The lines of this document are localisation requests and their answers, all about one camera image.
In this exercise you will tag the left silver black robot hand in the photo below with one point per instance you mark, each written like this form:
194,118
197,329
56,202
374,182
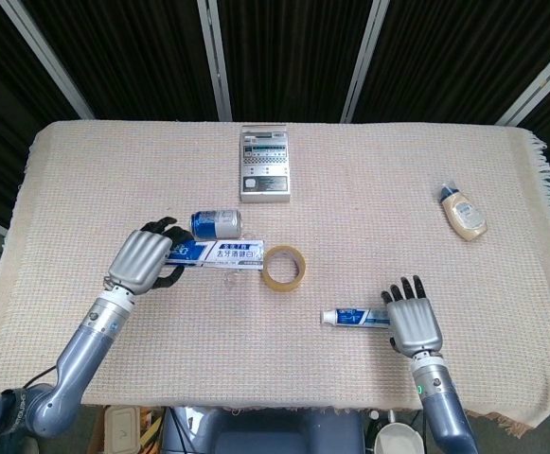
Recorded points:
139,260

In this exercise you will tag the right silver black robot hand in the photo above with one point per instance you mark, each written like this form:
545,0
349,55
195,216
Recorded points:
414,326

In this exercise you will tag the blue white toothpaste tube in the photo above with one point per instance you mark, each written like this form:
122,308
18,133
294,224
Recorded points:
355,318

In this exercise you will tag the blue white toothpaste box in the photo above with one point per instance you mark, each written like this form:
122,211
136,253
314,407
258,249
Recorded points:
227,255

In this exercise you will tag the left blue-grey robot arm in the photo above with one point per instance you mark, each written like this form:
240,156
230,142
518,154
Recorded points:
85,350

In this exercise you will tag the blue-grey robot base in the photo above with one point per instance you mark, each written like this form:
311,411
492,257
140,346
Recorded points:
279,432

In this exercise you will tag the blue silver drink can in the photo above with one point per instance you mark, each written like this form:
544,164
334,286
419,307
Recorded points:
218,223

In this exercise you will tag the clear plastic strip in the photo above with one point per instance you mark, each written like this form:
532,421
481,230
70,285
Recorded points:
231,282

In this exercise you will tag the white bowl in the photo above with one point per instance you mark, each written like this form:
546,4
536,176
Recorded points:
397,440

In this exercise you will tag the beige squeeze bottle blue cap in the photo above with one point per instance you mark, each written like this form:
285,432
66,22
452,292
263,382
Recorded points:
466,217

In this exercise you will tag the tan packing tape roll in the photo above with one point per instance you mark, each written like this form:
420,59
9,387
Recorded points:
267,274

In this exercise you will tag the beige woven tablecloth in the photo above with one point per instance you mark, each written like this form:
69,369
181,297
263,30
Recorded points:
350,213

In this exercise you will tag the silver grey printed carton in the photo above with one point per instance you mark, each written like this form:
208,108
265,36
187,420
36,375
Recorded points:
264,165

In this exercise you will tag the beige lidded food container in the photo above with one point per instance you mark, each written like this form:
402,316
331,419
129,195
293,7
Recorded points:
120,430

